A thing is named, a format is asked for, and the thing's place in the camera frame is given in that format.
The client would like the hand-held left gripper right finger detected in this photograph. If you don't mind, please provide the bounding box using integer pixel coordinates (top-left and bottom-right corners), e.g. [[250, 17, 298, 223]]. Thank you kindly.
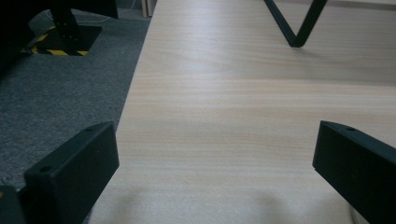
[[312, 120, 396, 224]]

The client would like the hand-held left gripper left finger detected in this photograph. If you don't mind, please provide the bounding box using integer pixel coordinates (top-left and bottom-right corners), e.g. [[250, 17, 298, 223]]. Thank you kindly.
[[22, 120, 120, 224]]

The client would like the black shelf with metal legs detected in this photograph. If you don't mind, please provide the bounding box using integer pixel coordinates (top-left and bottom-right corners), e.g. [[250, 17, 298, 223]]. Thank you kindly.
[[263, 0, 329, 49]]

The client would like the black stand base striped tape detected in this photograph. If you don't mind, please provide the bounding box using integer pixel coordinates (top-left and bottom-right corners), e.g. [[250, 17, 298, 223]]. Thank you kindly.
[[30, 0, 103, 57]]

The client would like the black curtain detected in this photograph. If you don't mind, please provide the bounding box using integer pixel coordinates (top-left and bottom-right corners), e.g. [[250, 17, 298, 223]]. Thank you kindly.
[[0, 0, 120, 76]]

